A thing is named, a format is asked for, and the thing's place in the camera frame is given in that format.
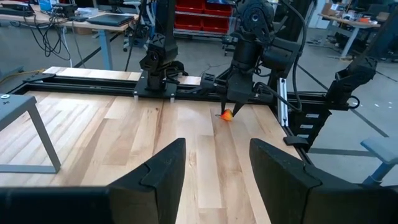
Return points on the orange-red pear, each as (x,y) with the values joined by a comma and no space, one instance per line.
(228,115)

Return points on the grey perforated metal riser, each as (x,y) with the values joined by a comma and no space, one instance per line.
(15,105)

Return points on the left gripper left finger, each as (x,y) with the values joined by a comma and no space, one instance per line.
(155,193)

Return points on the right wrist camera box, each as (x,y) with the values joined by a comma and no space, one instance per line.
(281,54)

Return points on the black electronic device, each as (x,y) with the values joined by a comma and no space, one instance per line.
(63,9)

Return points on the silver aluminium bracket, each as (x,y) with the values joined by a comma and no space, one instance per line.
(282,102)

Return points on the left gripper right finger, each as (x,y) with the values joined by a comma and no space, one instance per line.
(289,196)

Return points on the blue-grey stool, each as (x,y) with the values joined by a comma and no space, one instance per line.
(382,149)

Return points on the wooden desk grey legs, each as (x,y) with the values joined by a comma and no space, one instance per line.
(18,18)

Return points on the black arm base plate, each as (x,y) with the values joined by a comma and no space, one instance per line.
(155,91)

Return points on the red storage bin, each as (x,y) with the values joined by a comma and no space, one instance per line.
(217,7)
(216,25)
(189,4)
(188,21)

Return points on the light wooden work desk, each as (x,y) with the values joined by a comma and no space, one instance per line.
(351,23)

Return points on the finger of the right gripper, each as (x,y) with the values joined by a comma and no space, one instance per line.
(223,104)
(238,109)

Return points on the dark closed laptop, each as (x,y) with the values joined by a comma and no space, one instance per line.
(109,19)

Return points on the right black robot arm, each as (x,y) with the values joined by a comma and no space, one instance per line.
(252,31)

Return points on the black box white labels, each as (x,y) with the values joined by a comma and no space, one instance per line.
(320,121)

